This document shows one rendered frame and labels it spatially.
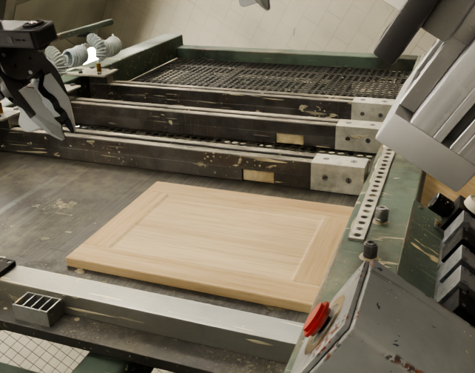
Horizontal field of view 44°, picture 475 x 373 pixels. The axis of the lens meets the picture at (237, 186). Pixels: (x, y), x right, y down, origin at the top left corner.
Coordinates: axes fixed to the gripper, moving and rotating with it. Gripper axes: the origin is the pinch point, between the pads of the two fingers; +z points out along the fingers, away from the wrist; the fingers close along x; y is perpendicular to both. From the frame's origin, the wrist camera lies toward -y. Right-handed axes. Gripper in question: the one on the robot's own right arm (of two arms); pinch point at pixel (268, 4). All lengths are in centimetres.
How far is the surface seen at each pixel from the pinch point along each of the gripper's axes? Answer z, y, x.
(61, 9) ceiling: -118, 418, -392
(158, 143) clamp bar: 13.4, 39.6, 15.0
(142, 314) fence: 28, 9, 74
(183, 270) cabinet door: 30, 12, 59
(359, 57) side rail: 41, 33, -111
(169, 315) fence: 30, 5, 73
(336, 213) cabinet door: 44, -2, 27
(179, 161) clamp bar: 20.0, 36.0, 16.6
